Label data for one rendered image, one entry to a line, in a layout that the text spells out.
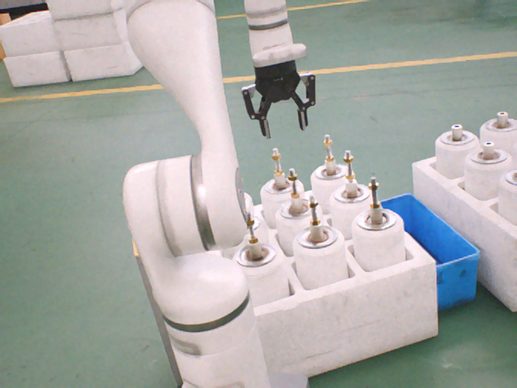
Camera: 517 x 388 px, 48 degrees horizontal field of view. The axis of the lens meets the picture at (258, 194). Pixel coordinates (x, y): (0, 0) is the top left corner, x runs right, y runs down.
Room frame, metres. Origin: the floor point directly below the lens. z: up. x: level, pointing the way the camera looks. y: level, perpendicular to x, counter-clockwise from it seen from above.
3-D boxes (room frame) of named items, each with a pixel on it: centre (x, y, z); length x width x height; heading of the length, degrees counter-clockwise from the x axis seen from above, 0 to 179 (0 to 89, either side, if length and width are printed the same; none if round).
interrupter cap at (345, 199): (1.05, -0.19, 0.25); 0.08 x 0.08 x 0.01
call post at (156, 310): (0.91, 0.20, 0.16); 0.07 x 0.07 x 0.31; 10
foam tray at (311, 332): (1.03, -0.07, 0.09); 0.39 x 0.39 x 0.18; 10
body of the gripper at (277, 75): (1.04, -0.07, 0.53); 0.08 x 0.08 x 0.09
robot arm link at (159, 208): (0.49, 0.08, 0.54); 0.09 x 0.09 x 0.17; 87
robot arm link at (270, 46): (1.02, -0.07, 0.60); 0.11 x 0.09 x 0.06; 6
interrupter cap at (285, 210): (1.03, -0.07, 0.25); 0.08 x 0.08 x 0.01
